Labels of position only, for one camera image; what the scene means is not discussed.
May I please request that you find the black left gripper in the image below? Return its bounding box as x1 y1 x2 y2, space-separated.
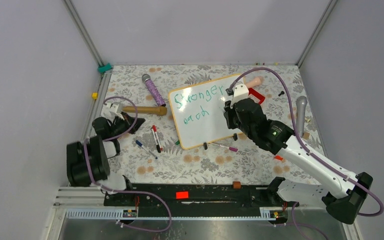
109 110 145 139

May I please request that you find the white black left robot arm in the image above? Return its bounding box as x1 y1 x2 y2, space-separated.
66 112 146 206

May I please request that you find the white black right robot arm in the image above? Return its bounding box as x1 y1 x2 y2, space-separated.
223 98 373 225

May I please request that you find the pink capped whiteboard marker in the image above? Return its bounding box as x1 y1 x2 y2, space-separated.
211 142 238 152

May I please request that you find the yellow framed whiteboard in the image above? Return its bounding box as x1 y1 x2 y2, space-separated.
168 74 241 150

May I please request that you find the blue capped marker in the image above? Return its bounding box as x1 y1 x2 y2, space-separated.
135 139 158 159

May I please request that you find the red capped marker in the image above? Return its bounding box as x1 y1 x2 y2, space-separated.
151 125 163 150

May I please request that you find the pink peach cylinder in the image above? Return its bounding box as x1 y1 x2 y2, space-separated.
245 76 265 89

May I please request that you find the small yellow cube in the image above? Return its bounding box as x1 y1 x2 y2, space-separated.
91 92 98 100

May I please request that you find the black capped marker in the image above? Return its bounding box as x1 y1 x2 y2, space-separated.
153 131 163 153

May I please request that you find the floral patterned table mat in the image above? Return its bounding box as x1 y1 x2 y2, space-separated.
82 64 329 186

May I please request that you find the golden brown microphone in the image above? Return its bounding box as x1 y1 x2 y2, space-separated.
122 106 168 116

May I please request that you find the purple glitter microphone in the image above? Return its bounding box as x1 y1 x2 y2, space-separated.
141 73 167 107

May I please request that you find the small red triangular block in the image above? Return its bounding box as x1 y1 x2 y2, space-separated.
274 155 284 161

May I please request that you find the silver grey microphone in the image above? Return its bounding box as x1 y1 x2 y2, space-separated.
295 96 308 137

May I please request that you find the teal corner clip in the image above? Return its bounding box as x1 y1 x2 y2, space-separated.
97 63 113 74

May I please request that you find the small tan wooden cube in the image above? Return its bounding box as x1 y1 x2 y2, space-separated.
302 132 311 140

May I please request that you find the small brown wooden block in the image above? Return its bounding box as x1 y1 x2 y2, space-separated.
232 181 242 189

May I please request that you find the red tape label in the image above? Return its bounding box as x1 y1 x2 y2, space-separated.
175 191 189 200

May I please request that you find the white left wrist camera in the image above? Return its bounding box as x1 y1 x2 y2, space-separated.
104 102 123 115

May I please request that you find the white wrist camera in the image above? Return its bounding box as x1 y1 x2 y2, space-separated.
104 102 123 115
226 83 249 109

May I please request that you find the red plastic frame box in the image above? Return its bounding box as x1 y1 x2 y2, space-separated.
248 88 266 105

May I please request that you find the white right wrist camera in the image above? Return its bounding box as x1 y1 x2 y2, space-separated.
226 83 249 109

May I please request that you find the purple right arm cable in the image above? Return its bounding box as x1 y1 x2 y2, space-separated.
226 67 384 218

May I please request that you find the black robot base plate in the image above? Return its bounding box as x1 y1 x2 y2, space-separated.
103 183 294 214

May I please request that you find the grey slotted cable duct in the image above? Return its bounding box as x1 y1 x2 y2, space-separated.
65 207 289 221

